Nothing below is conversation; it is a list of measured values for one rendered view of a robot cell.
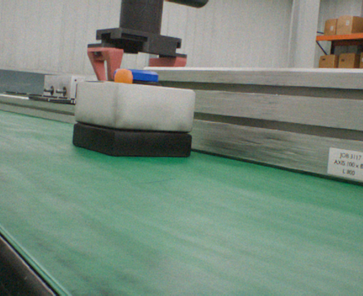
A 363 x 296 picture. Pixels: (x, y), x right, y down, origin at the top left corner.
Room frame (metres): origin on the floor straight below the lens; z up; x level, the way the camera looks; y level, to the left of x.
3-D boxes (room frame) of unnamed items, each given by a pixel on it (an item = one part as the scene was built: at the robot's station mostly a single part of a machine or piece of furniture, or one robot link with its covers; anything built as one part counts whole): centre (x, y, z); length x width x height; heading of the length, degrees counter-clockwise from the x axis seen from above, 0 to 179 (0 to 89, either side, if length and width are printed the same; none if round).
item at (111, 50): (0.75, 0.09, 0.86); 0.07 x 0.07 x 0.09; 36
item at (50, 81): (1.76, 0.39, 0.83); 0.11 x 0.10 x 0.10; 130
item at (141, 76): (0.51, 0.05, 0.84); 0.04 x 0.04 x 0.02
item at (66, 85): (1.66, 0.33, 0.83); 0.11 x 0.10 x 0.10; 128
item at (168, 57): (0.78, 0.05, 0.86); 0.07 x 0.07 x 0.09; 36
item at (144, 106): (0.51, 0.04, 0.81); 0.10 x 0.08 x 0.06; 126
